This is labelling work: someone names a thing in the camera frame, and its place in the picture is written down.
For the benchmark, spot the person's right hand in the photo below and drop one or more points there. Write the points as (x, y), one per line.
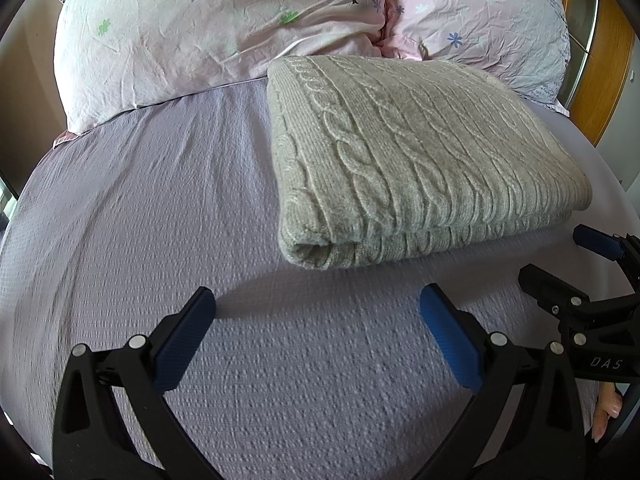
(606, 407)

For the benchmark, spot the tree print floral pillow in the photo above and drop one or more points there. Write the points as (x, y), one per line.
(210, 35)

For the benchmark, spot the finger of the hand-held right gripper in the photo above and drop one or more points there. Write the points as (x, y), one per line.
(597, 242)
(550, 287)

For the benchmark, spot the lilac textured bed sheet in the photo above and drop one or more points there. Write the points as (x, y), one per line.
(175, 230)

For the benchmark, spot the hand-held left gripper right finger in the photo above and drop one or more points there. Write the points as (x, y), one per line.
(450, 342)

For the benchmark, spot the pink flower print pillow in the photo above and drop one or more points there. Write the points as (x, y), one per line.
(475, 15)

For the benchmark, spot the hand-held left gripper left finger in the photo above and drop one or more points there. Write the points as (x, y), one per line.
(182, 342)

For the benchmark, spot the wooden headboard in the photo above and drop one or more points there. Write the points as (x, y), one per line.
(607, 70)

